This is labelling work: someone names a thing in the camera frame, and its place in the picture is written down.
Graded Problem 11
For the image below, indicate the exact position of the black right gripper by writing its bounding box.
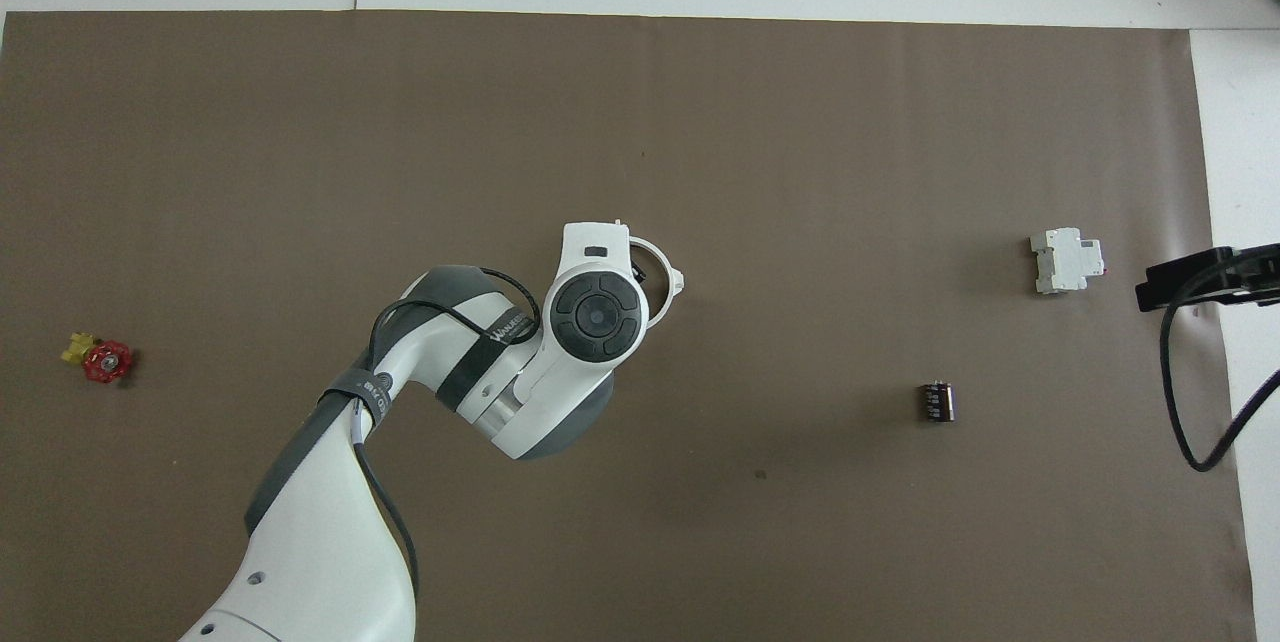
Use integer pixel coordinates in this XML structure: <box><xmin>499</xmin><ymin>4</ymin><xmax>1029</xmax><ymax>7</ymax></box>
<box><xmin>1135</xmin><ymin>244</ymin><xmax>1280</xmax><ymax>314</ymax></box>

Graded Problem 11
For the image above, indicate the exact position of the grey circuit breaker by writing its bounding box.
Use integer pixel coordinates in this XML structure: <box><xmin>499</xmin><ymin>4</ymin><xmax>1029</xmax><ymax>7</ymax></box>
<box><xmin>1030</xmin><ymin>227</ymin><xmax>1107</xmax><ymax>296</ymax></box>

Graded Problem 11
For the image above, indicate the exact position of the brown paper table mat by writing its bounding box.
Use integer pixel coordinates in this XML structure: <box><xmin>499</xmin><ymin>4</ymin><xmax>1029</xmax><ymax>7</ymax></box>
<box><xmin>0</xmin><ymin>10</ymin><xmax>1259</xmax><ymax>642</ymax></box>

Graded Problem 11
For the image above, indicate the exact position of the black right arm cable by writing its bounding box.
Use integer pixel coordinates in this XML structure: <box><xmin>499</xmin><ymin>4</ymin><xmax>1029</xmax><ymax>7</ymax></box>
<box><xmin>1160</xmin><ymin>267</ymin><xmax>1280</xmax><ymax>473</ymax></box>

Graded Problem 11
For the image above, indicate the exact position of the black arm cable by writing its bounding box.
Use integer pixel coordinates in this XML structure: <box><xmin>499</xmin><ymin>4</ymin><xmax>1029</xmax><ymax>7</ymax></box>
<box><xmin>350</xmin><ymin>267</ymin><xmax>546</xmax><ymax>603</ymax></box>
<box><xmin>1160</xmin><ymin>267</ymin><xmax>1280</xmax><ymax>473</ymax></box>

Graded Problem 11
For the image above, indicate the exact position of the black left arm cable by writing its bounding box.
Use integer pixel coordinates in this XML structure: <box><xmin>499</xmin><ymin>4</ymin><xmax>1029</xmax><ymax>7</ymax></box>
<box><xmin>350</xmin><ymin>267</ymin><xmax>546</xmax><ymax>603</ymax></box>

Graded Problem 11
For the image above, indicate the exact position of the red-handled brass valve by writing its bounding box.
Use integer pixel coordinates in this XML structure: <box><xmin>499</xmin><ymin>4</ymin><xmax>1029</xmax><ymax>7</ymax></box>
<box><xmin>62</xmin><ymin>331</ymin><xmax>135</xmax><ymax>385</ymax></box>

